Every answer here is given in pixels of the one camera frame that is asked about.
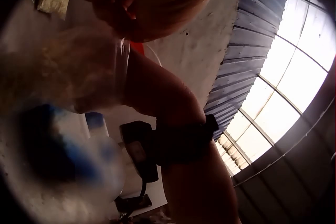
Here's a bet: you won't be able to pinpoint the person's right hand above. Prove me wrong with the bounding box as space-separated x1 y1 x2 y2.
124 48 208 126

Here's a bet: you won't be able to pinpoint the person's left hand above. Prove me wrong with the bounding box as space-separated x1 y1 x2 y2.
78 0 233 44

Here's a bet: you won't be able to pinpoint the person's left fingers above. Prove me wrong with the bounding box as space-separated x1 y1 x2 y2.
112 0 147 44

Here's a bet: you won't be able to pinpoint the clear plastic bag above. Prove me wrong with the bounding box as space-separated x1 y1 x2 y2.
0 22 132 115

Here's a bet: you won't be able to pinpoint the red object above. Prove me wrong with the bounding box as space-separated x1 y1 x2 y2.
130 41 145 56

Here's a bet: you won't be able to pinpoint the blue and white container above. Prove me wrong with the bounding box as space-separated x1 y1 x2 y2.
85 112 108 138

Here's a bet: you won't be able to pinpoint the blue corrugated metal roof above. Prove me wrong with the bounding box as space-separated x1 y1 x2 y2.
203 0 289 142

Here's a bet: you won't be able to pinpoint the black wrist band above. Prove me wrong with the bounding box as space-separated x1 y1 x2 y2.
119 114 220 183

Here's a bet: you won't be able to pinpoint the blue and white plastic bag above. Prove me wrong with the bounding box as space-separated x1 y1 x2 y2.
16 103 127 209

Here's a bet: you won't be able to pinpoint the large paned window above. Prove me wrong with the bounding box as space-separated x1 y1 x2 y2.
215 0 336 178

